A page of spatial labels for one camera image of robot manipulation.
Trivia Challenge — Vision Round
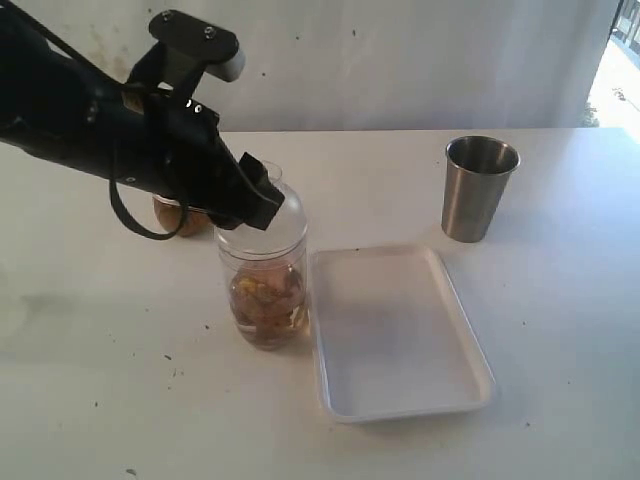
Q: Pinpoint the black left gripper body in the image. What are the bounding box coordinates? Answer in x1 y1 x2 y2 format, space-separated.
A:
119 92 238 213

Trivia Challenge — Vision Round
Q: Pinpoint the clear plastic dome lid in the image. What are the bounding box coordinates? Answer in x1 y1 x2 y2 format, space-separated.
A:
214 160 309 259

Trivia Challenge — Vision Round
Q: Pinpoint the round brown wooden cup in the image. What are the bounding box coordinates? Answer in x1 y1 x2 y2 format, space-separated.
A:
152 195 211 238

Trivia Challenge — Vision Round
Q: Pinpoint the brown wooden blocks pile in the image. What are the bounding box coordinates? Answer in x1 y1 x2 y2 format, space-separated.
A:
228 262 306 350

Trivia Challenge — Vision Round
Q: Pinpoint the stainless steel tumbler cup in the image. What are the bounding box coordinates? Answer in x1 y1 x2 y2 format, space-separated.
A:
441 135 521 243

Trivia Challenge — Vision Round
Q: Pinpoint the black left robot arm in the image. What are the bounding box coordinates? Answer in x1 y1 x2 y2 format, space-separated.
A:
1 1 284 239

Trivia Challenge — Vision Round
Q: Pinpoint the clear plastic jar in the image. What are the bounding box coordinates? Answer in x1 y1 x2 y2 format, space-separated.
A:
215 230 307 350

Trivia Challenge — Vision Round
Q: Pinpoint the white rectangular plastic tray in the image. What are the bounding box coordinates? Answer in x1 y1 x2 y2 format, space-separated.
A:
308 245 496 424

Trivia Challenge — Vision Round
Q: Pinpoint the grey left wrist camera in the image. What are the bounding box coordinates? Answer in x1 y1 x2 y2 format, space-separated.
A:
126 9 245 105

